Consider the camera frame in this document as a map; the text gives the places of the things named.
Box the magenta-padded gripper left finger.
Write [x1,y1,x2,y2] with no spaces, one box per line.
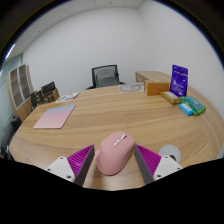
[44,143,96,187]

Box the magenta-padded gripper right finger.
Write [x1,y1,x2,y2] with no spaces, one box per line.
[133,143,184,185]

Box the pink computer mouse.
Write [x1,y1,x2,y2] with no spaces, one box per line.
[94,130,136,176]

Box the pink-blue gradient mouse pad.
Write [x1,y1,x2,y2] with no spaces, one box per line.
[32,104,77,130]

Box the blue small box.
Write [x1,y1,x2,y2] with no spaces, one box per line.
[178,102,195,117]

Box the printed sticker sheet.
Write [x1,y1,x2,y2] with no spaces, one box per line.
[54,91,80,103]

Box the tan small box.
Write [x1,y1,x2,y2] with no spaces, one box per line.
[160,90,182,105]

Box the large brown cardboard box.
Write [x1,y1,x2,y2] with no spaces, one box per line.
[41,88,60,104]

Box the green box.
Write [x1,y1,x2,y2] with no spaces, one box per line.
[179,95,207,117]

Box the orange-brown box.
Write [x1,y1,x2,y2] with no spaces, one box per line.
[143,79,171,97]

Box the black leather chair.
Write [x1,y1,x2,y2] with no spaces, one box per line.
[0,114,23,159]

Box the black cardboard box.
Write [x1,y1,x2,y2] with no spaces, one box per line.
[40,80,57,95]

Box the wooden side desk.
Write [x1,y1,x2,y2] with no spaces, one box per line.
[134,70,173,84]

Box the purple packet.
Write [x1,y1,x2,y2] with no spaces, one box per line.
[169,64,189,98]

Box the black mesh office chair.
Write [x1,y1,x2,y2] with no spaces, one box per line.
[85,64,127,90]

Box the grey backpack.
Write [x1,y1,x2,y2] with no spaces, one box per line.
[96,68,119,88]

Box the wooden shelf unit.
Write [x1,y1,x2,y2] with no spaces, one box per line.
[6,63,35,122]

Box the white round cable grommet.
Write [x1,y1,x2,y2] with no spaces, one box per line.
[158,144,181,163]

